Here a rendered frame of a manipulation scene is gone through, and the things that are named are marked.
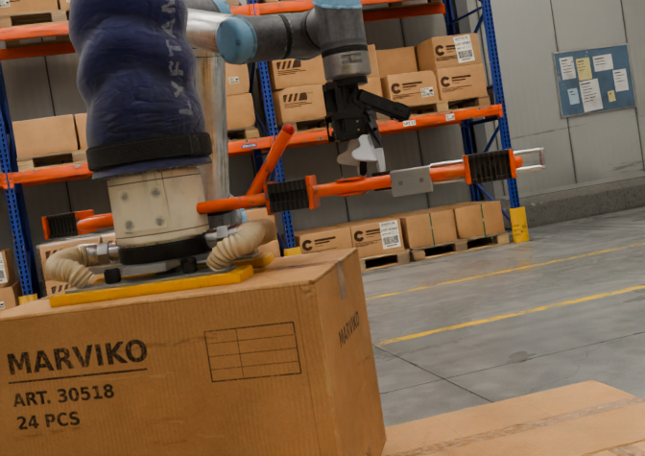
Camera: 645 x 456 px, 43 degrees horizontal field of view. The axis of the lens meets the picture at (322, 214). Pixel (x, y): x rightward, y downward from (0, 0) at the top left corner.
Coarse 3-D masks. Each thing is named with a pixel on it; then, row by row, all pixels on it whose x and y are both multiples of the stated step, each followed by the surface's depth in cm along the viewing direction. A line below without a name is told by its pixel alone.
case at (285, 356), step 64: (320, 256) 158; (0, 320) 138; (64, 320) 136; (128, 320) 134; (192, 320) 131; (256, 320) 129; (320, 320) 127; (0, 384) 139; (64, 384) 137; (128, 384) 134; (192, 384) 132; (256, 384) 130; (320, 384) 128; (0, 448) 141; (64, 448) 138; (128, 448) 135; (192, 448) 133; (256, 448) 131; (320, 448) 129
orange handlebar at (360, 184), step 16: (384, 176) 143; (432, 176) 142; (448, 176) 142; (464, 176) 142; (320, 192) 145; (336, 192) 144; (352, 192) 145; (208, 208) 148; (224, 208) 147; (80, 224) 151; (96, 224) 151; (112, 224) 150
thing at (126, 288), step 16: (112, 272) 143; (192, 272) 141; (208, 272) 138; (224, 272) 138; (240, 272) 137; (80, 288) 143; (96, 288) 141; (112, 288) 140; (128, 288) 139; (144, 288) 138; (160, 288) 138; (176, 288) 137; (192, 288) 137; (64, 304) 140
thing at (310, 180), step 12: (288, 180) 153; (300, 180) 143; (312, 180) 146; (264, 192) 145; (276, 192) 144; (288, 192) 144; (300, 192) 144; (312, 192) 145; (276, 204) 144; (288, 204) 144; (300, 204) 143; (312, 204) 144
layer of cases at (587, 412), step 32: (576, 384) 190; (448, 416) 181; (480, 416) 178; (512, 416) 175; (544, 416) 171; (576, 416) 168; (608, 416) 165; (640, 416) 162; (384, 448) 167; (416, 448) 164; (448, 448) 161; (480, 448) 158; (512, 448) 156; (544, 448) 153; (576, 448) 151; (608, 448) 149; (640, 448) 146
